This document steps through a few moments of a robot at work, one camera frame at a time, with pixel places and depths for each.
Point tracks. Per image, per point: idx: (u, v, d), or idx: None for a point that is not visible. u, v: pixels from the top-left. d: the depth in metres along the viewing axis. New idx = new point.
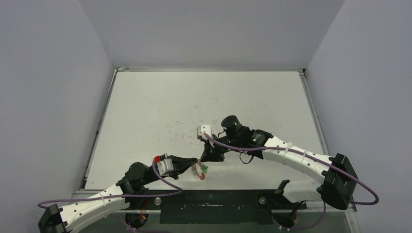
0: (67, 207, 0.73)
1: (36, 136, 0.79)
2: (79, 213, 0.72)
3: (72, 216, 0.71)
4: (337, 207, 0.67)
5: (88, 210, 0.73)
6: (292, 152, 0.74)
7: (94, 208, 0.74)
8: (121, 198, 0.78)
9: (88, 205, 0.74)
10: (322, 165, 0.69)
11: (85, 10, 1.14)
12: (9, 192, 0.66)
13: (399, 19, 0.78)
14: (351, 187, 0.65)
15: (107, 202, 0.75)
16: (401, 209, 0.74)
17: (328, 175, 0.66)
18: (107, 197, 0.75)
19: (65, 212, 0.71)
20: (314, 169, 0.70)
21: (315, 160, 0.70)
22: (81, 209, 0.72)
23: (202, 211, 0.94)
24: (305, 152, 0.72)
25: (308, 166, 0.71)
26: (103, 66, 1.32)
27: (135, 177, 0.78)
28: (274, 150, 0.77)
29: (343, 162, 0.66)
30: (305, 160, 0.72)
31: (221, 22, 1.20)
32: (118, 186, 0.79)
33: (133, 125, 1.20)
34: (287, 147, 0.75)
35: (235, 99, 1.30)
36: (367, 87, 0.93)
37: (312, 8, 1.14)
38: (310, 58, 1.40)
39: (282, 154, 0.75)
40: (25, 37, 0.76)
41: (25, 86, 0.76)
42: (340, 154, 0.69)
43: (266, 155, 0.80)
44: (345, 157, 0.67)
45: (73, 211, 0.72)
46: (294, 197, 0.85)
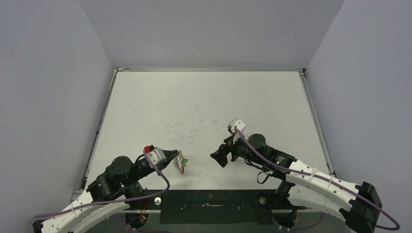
0: (48, 219, 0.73)
1: (36, 135, 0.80)
2: (57, 227, 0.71)
3: (50, 231, 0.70)
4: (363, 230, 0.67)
5: (64, 224, 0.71)
6: (317, 178, 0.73)
7: (69, 219, 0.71)
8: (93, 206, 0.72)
9: (62, 218, 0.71)
10: (350, 193, 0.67)
11: (85, 10, 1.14)
12: (9, 192, 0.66)
13: (400, 18, 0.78)
14: (378, 214, 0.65)
15: (79, 212, 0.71)
16: (403, 209, 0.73)
17: (356, 205, 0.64)
18: (76, 208, 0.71)
19: (46, 226, 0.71)
20: (341, 197, 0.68)
21: (341, 188, 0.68)
22: (57, 223, 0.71)
23: (202, 211, 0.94)
24: (331, 179, 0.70)
25: (334, 193, 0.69)
26: (103, 66, 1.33)
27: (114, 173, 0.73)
28: (298, 174, 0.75)
29: (371, 192, 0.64)
30: (331, 187, 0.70)
31: (221, 22, 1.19)
32: (88, 191, 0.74)
33: (133, 125, 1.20)
34: (312, 174, 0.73)
35: (235, 99, 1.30)
36: (367, 87, 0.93)
37: (312, 8, 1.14)
38: (310, 58, 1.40)
39: (306, 179, 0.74)
40: (25, 38, 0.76)
41: (25, 86, 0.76)
42: (366, 182, 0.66)
43: (290, 178, 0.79)
44: (372, 185, 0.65)
45: (51, 226, 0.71)
46: (298, 202, 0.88)
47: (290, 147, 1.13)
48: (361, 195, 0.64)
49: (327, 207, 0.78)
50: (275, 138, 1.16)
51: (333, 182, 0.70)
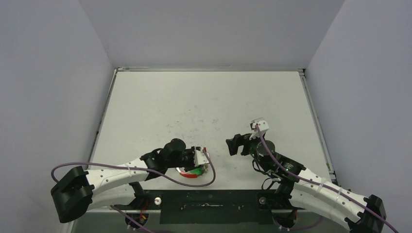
0: (93, 171, 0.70)
1: (36, 134, 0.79)
2: (106, 180, 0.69)
3: (99, 181, 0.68)
4: None
5: (115, 177, 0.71)
6: (327, 189, 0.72)
7: (122, 176, 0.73)
8: (145, 173, 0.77)
9: (114, 174, 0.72)
10: (358, 206, 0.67)
11: (85, 10, 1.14)
12: (9, 192, 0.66)
13: (400, 18, 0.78)
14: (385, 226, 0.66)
15: (133, 174, 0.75)
16: (403, 209, 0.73)
17: (364, 218, 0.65)
18: (133, 169, 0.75)
19: (90, 176, 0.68)
20: (349, 209, 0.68)
21: (350, 199, 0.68)
22: (108, 175, 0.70)
23: (202, 211, 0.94)
24: (340, 190, 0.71)
25: (342, 205, 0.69)
26: (103, 66, 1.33)
27: (174, 149, 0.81)
28: (307, 184, 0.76)
29: (378, 205, 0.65)
30: (339, 198, 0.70)
31: (221, 22, 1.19)
32: (141, 160, 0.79)
33: (133, 125, 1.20)
34: (322, 183, 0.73)
35: (235, 99, 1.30)
36: (367, 87, 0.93)
37: (312, 8, 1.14)
38: (310, 58, 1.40)
39: (316, 189, 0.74)
40: (24, 38, 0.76)
41: (25, 86, 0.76)
42: (374, 195, 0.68)
43: (298, 186, 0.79)
44: (380, 198, 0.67)
45: (99, 177, 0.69)
46: (297, 203, 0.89)
47: (291, 147, 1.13)
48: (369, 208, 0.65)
49: (332, 214, 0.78)
50: (275, 138, 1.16)
51: (341, 193, 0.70)
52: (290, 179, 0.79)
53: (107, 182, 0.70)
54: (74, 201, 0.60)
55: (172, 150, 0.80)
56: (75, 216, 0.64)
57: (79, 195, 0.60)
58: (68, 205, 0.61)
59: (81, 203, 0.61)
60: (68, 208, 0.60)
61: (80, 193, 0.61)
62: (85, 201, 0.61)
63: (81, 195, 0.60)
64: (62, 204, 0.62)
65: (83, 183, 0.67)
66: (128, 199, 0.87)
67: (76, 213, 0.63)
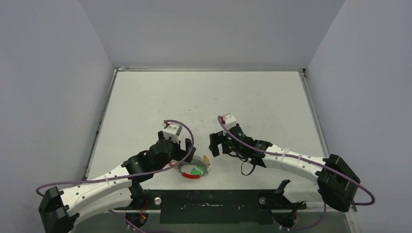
0: (69, 189, 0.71)
1: (36, 135, 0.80)
2: (82, 196, 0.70)
3: (74, 199, 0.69)
4: (339, 206, 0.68)
5: (92, 192, 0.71)
6: (288, 157, 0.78)
7: (99, 190, 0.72)
8: (128, 180, 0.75)
9: (92, 188, 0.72)
10: (317, 166, 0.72)
11: (85, 10, 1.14)
12: (9, 192, 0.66)
13: (400, 18, 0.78)
14: (350, 185, 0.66)
15: (112, 184, 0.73)
16: (402, 209, 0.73)
17: (321, 174, 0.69)
18: (111, 179, 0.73)
19: (66, 196, 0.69)
20: (308, 171, 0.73)
21: (308, 162, 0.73)
22: (83, 192, 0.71)
23: (202, 211, 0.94)
24: (300, 156, 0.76)
25: (302, 169, 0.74)
26: (103, 66, 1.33)
27: (160, 151, 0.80)
28: (272, 157, 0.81)
29: (336, 162, 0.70)
30: (300, 163, 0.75)
31: (221, 22, 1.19)
32: (124, 167, 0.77)
33: (133, 125, 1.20)
34: (283, 153, 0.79)
35: (235, 99, 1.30)
36: (367, 87, 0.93)
37: (312, 8, 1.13)
38: (310, 58, 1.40)
39: (279, 160, 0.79)
40: (25, 38, 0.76)
41: (25, 86, 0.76)
42: (334, 155, 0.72)
43: (269, 163, 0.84)
44: (339, 157, 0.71)
45: (74, 195, 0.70)
46: (295, 198, 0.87)
47: (291, 147, 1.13)
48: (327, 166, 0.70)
49: (312, 191, 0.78)
50: (274, 138, 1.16)
51: (301, 158, 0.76)
52: (259, 157, 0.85)
53: (84, 198, 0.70)
54: (50, 223, 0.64)
55: (158, 152, 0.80)
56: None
57: (54, 217, 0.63)
58: (47, 227, 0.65)
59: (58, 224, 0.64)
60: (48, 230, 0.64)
61: (55, 216, 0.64)
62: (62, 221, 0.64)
63: (56, 218, 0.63)
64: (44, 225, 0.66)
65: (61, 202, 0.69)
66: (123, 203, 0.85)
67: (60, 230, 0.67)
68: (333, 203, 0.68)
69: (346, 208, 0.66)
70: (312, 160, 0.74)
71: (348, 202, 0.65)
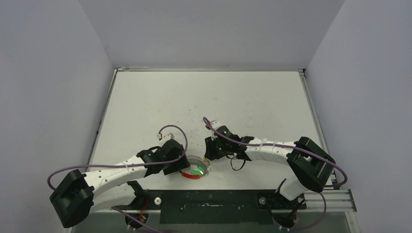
0: (91, 173, 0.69)
1: (36, 135, 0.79)
2: (105, 180, 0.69)
3: (98, 182, 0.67)
4: (312, 187, 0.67)
5: (114, 176, 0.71)
6: (265, 146, 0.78)
7: (120, 175, 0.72)
8: (143, 169, 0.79)
9: (112, 173, 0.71)
10: (289, 149, 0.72)
11: (85, 10, 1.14)
12: (10, 193, 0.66)
13: (400, 19, 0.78)
14: (322, 166, 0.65)
15: (131, 171, 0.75)
16: (402, 209, 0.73)
17: (291, 156, 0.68)
18: (131, 166, 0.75)
19: (88, 179, 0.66)
20: (282, 155, 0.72)
21: (282, 146, 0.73)
22: (106, 175, 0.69)
23: (202, 211, 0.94)
24: (274, 142, 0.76)
25: (276, 153, 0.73)
26: (103, 66, 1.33)
27: (174, 145, 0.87)
28: (253, 147, 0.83)
29: (305, 143, 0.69)
30: (274, 149, 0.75)
31: (221, 22, 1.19)
32: (138, 157, 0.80)
33: (133, 125, 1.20)
34: (261, 142, 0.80)
35: (235, 99, 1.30)
36: (367, 87, 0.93)
37: (312, 8, 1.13)
38: (310, 58, 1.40)
39: (258, 150, 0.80)
40: (25, 39, 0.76)
41: (25, 86, 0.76)
42: (304, 137, 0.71)
43: (253, 155, 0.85)
44: (309, 138, 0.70)
45: (97, 177, 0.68)
46: (291, 195, 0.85)
47: None
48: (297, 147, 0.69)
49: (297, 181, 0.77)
50: (274, 138, 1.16)
51: (276, 144, 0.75)
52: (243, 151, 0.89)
53: (107, 181, 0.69)
54: (74, 204, 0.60)
55: (173, 146, 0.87)
56: (78, 220, 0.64)
57: (79, 198, 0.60)
58: (69, 210, 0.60)
59: (82, 206, 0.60)
60: (69, 213, 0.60)
61: (81, 196, 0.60)
62: (86, 203, 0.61)
63: (80, 198, 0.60)
64: (64, 210, 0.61)
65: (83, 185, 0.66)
66: (128, 198, 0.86)
67: (78, 217, 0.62)
68: (305, 184, 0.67)
69: (319, 188, 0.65)
70: (285, 144, 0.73)
71: (320, 181, 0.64)
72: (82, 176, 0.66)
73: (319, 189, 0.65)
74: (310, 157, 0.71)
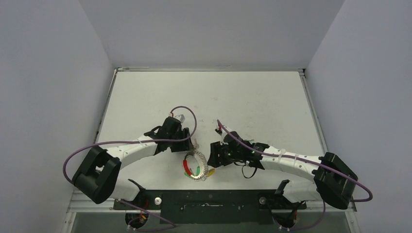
0: (111, 147, 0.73)
1: (36, 135, 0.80)
2: (126, 152, 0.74)
3: (120, 154, 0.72)
4: (335, 205, 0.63)
5: (132, 150, 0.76)
6: (285, 158, 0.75)
7: (137, 149, 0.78)
8: (154, 143, 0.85)
9: (129, 146, 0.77)
10: (313, 165, 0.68)
11: (85, 11, 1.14)
12: (9, 192, 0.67)
13: (400, 19, 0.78)
14: (348, 184, 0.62)
15: (145, 145, 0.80)
16: (403, 209, 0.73)
17: (317, 173, 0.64)
18: (145, 141, 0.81)
19: (111, 152, 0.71)
20: (305, 170, 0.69)
21: (304, 161, 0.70)
22: (125, 148, 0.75)
23: (202, 211, 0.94)
24: (296, 155, 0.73)
25: (300, 168, 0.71)
26: (103, 66, 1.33)
27: (174, 121, 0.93)
28: (269, 158, 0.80)
29: (332, 159, 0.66)
30: (296, 163, 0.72)
31: (221, 22, 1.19)
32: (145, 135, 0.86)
33: (133, 125, 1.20)
34: (280, 154, 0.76)
35: (236, 98, 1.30)
36: (367, 87, 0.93)
37: (312, 9, 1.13)
38: (310, 58, 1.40)
39: (276, 161, 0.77)
40: (25, 40, 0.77)
41: (25, 88, 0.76)
42: (329, 152, 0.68)
43: (268, 164, 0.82)
44: (335, 155, 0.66)
45: (119, 151, 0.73)
46: (294, 198, 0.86)
47: (290, 147, 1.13)
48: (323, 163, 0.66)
49: (311, 190, 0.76)
50: (275, 138, 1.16)
51: (298, 158, 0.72)
52: (257, 158, 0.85)
53: (128, 154, 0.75)
54: (104, 174, 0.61)
55: (173, 122, 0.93)
56: (107, 194, 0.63)
57: (110, 167, 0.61)
58: (98, 183, 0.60)
59: (112, 174, 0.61)
60: (100, 184, 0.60)
61: (109, 166, 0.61)
62: (116, 171, 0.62)
63: (111, 167, 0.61)
64: (92, 186, 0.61)
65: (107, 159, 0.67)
66: (132, 191, 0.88)
67: (108, 190, 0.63)
68: (328, 200, 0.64)
69: (343, 206, 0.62)
70: (309, 159, 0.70)
71: (346, 199, 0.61)
72: (104, 151, 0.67)
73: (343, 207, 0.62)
74: None
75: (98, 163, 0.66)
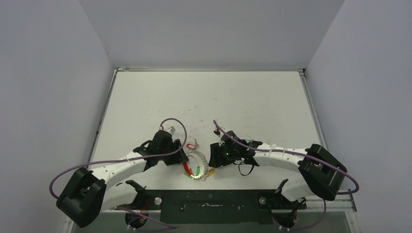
0: (96, 168, 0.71)
1: (36, 135, 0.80)
2: (112, 173, 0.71)
3: (106, 175, 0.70)
4: (323, 195, 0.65)
5: (119, 170, 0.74)
6: (275, 152, 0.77)
7: (124, 169, 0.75)
8: (143, 161, 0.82)
9: (116, 166, 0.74)
10: (300, 156, 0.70)
11: (85, 11, 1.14)
12: (9, 192, 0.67)
13: (400, 18, 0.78)
14: (334, 174, 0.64)
15: (133, 164, 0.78)
16: (403, 209, 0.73)
17: (302, 163, 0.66)
18: (132, 158, 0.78)
19: (96, 174, 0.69)
20: (293, 162, 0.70)
21: (291, 153, 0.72)
22: (111, 169, 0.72)
23: (202, 211, 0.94)
24: (285, 148, 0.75)
25: (287, 160, 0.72)
26: (103, 66, 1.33)
27: (165, 136, 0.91)
28: (261, 153, 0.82)
29: (317, 150, 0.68)
30: (284, 156, 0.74)
31: (221, 22, 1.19)
32: (135, 151, 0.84)
33: (133, 125, 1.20)
34: (270, 149, 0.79)
35: (235, 98, 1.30)
36: (367, 87, 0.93)
37: (312, 8, 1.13)
38: (310, 58, 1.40)
39: (267, 156, 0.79)
40: (25, 40, 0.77)
41: (25, 87, 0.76)
42: (316, 144, 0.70)
43: (262, 160, 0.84)
44: (321, 145, 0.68)
45: (104, 172, 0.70)
46: (293, 197, 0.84)
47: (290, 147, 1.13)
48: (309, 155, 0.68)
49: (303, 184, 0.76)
50: (275, 138, 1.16)
51: (286, 151, 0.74)
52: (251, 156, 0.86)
53: (114, 174, 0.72)
54: (89, 197, 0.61)
55: (163, 136, 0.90)
56: (93, 216, 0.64)
57: (93, 190, 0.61)
58: (82, 206, 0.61)
59: (97, 197, 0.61)
60: (85, 208, 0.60)
61: (93, 189, 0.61)
62: (101, 193, 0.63)
63: (95, 190, 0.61)
64: (76, 208, 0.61)
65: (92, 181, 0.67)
66: (130, 195, 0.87)
67: (93, 212, 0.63)
68: (316, 192, 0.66)
69: (331, 196, 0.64)
70: (296, 151, 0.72)
71: (332, 190, 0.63)
72: (89, 173, 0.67)
73: (331, 197, 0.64)
74: (321, 165, 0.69)
75: (83, 185, 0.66)
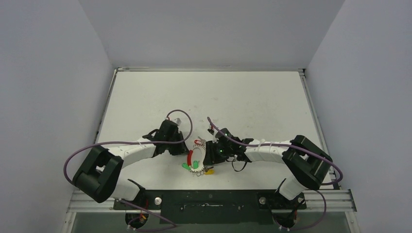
0: (111, 147, 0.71)
1: (36, 136, 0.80)
2: (127, 152, 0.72)
3: (121, 153, 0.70)
4: (310, 185, 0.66)
5: (133, 150, 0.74)
6: (263, 145, 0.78)
7: (137, 149, 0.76)
8: (153, 145, 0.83)
9: (130, 147, 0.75)
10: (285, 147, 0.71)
11: (86, 12, 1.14)
12: (8, 192, 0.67)
13: (400, 19, 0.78)
14: (320, 164, 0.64)
15: (145, 146, 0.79)
16: (403, 210, 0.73)
17: (287, 153, 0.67)
18: (145, 141, 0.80)
19: (112, 151, 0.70)
20: (279, 154, 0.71)
21: (278, 145, 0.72)
22: (126, 148, 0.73)
23: (202, 211, 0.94)
24: (272, 142, 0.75)
25: (273, 152, 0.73)
26: (103, 66, 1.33)
27: (171, 124, 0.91)
28: (251, 147, 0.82)
29: (301, 141, 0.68)
30: (271, 148, 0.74)
31: (221, 22, 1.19)
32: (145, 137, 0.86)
33: (133, 125, 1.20)
34: (260, 143, 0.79)
35: (235, 98, 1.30)
36: (366, 87, 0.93)
37: (312, 9, 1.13)
38: (310, 58, 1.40)
39: (256, 150, 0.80)
40: (25, 41, 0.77)
41: (25, 88, 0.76)
42: (300, 135, 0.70)
43: (253, 155, 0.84)
44: (305, 136, 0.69)
45: (120, 150, 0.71)
46: (292, 195, 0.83)
47: None
48: (293, 145, 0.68)
49: (295, 179, 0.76)
50: (274, 138, 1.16)
51: (273, 143, 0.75)
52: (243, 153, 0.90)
53: (128, 154, 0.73)
54: (107, 172, 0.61)
55: (169, 125, 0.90)
56: (108, 193, 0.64)
57: (111, 166, 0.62)
58: (101, 181, 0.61)
59: (115, 172, 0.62)
60: (102, 182, 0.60)
61: (112, 164, 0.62)
62: (118, 169, 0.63)
63: (113, 165, 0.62)
64: (94, 184, 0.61)
65: (108, 158, 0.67)
66: (133, 191, 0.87)
67: (110, 188, 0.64)
68: (303, 181, 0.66)
69: (317, 187, 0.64)
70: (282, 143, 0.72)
71: (317, 178, 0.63)
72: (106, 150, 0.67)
73: (317, 187, 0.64)
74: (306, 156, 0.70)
75: (99, 162, 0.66)
